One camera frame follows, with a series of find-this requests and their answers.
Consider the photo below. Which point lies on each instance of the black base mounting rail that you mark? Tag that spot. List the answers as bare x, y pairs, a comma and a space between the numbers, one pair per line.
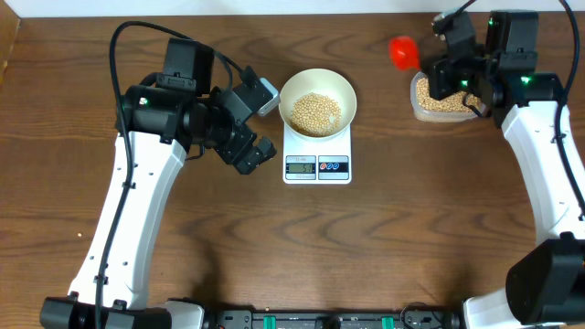
412, 317

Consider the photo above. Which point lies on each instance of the wooden side panel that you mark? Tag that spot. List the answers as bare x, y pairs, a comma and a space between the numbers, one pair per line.
9, 25

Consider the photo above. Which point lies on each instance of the pile of soybeans in bowl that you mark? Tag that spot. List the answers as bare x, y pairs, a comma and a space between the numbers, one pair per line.
315, 115

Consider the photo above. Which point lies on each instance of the clear container of soybeans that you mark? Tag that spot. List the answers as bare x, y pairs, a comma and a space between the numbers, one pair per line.
459, 107

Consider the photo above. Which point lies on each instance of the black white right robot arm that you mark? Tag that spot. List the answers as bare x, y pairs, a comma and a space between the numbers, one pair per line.
546, 287

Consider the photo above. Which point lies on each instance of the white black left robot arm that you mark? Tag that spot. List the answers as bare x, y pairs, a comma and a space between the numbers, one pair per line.
162, 118

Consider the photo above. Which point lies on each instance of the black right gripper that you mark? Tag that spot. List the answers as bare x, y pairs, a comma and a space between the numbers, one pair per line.
436, 72

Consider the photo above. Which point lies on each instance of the cream round bowl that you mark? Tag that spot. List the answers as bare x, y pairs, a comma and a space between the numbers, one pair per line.
320, 81

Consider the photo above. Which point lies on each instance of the white digital kitchen scale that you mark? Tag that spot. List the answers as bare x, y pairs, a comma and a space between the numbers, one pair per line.
317, 160

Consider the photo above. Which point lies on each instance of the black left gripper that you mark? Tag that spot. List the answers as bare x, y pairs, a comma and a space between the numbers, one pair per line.
232, 151

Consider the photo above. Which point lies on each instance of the red plastic measuring scoop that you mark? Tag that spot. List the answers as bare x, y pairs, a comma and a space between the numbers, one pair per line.
404, 53

